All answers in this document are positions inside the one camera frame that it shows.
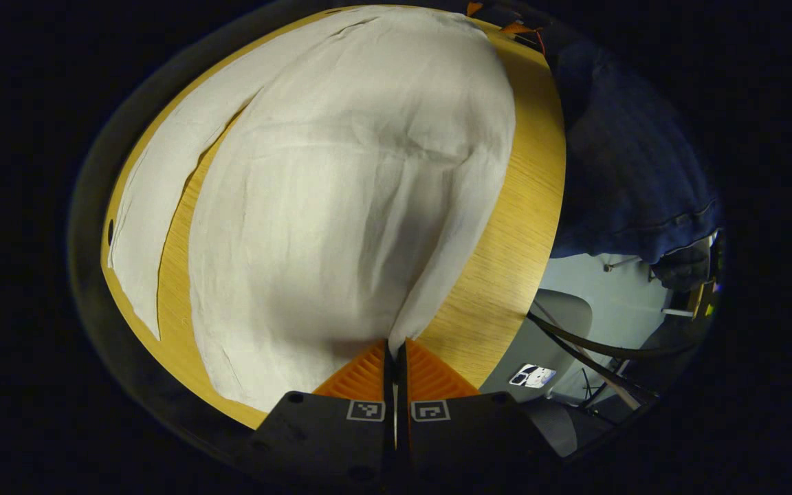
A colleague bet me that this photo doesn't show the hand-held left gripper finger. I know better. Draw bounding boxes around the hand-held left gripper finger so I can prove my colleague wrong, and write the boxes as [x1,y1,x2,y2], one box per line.
[397,337,563,483]
[250,339,397,486]

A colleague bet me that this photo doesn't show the cream white jeans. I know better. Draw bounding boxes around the cream white jeans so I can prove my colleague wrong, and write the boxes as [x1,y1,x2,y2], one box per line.
[108,5,518,413]

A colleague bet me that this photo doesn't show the small white printed card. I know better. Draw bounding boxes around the small white printed card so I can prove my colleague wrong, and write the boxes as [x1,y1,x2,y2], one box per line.
[509,364,558,389]

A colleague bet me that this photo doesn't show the grey chair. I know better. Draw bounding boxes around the grey chair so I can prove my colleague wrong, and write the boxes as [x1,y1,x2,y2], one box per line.
[478,289,706,458]

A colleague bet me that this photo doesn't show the person's dark blue clothing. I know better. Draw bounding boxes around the person's dark blue clothing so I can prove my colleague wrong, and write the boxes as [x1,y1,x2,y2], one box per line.
[549,34,724,266]

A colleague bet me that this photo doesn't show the dark cloth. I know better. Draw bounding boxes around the dark cloth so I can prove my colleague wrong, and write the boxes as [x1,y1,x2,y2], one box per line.
[649,237,714,292]

